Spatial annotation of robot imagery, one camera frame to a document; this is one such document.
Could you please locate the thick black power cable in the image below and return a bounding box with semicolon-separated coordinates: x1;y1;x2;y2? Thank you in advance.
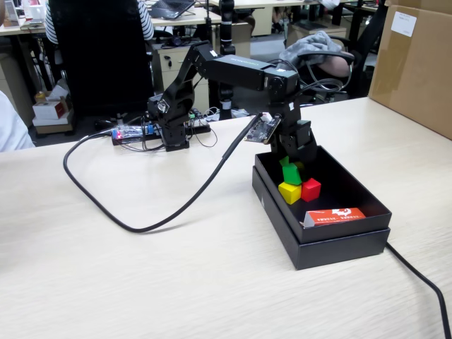
383;241;452;339

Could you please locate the green cube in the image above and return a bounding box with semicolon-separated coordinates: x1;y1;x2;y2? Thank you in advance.
281;162;304;186

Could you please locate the thick black camera cable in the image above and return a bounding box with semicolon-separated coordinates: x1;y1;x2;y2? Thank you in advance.
63;112;264;234

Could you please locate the standing picture frame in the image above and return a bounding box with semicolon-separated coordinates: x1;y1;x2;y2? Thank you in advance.
2;0;20;28

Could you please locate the person in white shirt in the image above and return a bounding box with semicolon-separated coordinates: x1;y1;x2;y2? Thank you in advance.
0;90;35;153

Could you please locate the light wooden office desk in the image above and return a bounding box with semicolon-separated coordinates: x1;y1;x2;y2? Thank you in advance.
151;6;223;28
0;20;50;36

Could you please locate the black laptop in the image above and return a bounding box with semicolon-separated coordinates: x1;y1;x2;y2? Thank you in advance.
148;0;197;20

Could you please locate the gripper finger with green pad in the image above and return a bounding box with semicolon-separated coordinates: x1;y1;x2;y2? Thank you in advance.
271;143;290;167

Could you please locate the orange red carton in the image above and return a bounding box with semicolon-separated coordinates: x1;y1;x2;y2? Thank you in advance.
299;207;367;230

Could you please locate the yellow cube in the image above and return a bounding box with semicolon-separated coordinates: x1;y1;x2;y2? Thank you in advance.
278;180;303;205

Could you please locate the white box red side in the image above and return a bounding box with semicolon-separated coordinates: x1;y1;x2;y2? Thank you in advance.
32;100;71;121

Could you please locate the large brown cardboard box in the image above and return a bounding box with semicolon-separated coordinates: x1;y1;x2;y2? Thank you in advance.
367;0;452;141

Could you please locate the red cube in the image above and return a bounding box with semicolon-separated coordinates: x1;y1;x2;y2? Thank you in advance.
300;177;322;203

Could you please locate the flat white cardboard box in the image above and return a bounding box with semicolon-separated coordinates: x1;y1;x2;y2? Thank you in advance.
32;116;75;135

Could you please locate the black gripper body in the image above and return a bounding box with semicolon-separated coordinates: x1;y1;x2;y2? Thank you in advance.
270;97;314;149

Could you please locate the black jointed pole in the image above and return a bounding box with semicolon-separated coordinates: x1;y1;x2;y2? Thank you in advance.
218;0;236;119

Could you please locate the person in striped shirt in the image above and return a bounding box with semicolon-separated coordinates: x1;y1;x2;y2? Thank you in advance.
44;0;155;47

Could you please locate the beige drawer cabinet with lock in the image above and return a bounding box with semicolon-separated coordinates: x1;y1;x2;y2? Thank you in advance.
152;45;210;110

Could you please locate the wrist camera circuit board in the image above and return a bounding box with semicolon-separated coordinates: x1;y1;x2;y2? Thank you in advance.
243;113;283;145

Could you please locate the grey fleece blanket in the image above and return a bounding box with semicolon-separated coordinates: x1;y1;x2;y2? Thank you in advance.
278;30;343;68

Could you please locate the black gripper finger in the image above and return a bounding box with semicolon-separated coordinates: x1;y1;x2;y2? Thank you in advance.
291;136;318;165

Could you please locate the black cardboard box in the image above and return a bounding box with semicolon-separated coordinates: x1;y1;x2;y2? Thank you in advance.
251;144;393;271

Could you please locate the white paper label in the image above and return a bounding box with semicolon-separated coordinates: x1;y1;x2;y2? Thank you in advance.
391;11;417;38

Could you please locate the bare person limb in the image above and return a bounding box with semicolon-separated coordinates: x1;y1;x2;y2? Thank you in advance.
323;56;355;78

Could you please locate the controller board on black plate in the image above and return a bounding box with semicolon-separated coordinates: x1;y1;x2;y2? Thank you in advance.
111;116;213;146

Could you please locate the black mesh office chair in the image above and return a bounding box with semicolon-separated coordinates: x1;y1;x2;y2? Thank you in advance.
47;0;155;121

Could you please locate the office chair with grey cloth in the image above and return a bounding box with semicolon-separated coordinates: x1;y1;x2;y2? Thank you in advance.
296;10;388;105

